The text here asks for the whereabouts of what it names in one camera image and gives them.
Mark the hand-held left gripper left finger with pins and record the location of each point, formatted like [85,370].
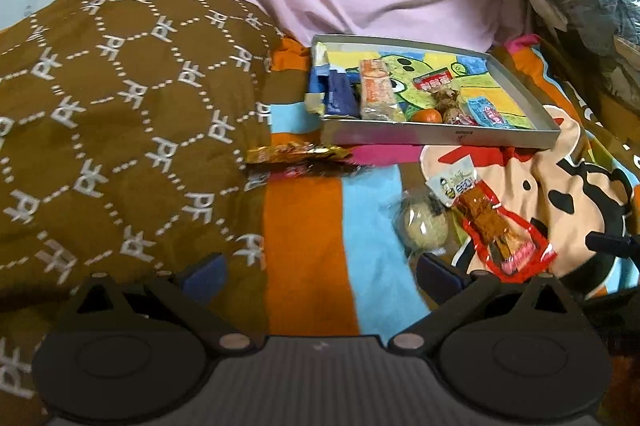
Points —
[206,277]

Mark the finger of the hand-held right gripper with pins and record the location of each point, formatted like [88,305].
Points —
[615,243]

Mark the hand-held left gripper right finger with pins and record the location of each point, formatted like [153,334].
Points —
[440,275]

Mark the round cake clear packet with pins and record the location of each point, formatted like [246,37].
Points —
[422,226]

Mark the red brown snack packet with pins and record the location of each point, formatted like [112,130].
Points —
[492,226]

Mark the grey cardboard box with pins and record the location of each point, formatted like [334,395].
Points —
[430,133]

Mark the blue candy packet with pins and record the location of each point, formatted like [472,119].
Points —
[490,113]

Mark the clear red cookie packet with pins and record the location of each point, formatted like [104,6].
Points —
[447,100]

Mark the orange snack bar packet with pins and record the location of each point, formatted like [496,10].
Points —
[380,93]

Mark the colourful printed blanket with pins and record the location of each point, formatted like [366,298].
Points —
[310,236]

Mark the gold snack packet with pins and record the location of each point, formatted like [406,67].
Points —
[295,153]

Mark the orange fruit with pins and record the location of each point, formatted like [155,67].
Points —
[426,116]

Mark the brown patterned blanket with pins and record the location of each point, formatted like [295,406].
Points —
[115,115]

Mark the dark blue snack packet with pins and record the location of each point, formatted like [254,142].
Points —
[341,94]

